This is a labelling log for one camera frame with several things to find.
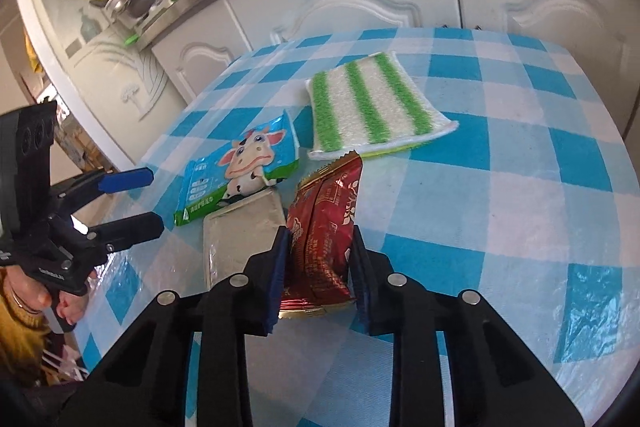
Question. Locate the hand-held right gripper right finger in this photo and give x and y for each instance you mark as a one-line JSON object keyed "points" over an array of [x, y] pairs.
{"points": [[361, 282]]}

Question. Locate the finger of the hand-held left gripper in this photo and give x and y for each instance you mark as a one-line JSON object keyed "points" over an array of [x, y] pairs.
{"points": [[125, 180], [130, 229]]}

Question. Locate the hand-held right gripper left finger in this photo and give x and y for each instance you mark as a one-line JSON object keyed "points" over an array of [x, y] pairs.
{"points": [[275, 279]]}

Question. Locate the red snack wrapper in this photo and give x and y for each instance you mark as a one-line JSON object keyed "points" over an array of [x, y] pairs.
{"points": [[325, 227]]}

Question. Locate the person's left forearm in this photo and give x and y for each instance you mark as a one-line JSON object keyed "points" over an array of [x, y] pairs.
{"points": [[20, 342]]}

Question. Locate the person's left hand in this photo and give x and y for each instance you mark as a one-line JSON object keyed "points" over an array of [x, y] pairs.
{"points": [[25, 292]]}

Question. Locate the silver flat packet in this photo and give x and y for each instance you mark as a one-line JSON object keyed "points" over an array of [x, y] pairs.
{"points": [[240, 232]]}

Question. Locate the yellow hanging cloth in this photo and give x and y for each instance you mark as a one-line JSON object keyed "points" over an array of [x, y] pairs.
{"points": [[32, 54]]}

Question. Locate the green cow print packet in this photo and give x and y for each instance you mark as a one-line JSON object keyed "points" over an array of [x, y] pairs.
{"points": [[240, 162]]}

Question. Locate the frosted glass sliding door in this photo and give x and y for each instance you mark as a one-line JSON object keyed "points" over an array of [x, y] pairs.
{"points": [[100, 57]]}

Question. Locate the green plastic hook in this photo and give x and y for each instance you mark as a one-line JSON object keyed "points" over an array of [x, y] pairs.
{"points": [[131, 39]]}

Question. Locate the steel utensil holder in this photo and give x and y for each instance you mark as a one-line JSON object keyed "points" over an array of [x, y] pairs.
{"points": [[115, 2]]}

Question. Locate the blue white checked tablecloth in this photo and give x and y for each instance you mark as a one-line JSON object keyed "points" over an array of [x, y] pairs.
{"points": [[525, 207]]}

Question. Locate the green striped sponge cloth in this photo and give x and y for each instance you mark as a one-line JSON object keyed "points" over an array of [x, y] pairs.
{"points": [[375, 102]]}

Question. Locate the steel ladle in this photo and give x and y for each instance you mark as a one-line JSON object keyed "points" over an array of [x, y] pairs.
{"points": [[142, 0]]}

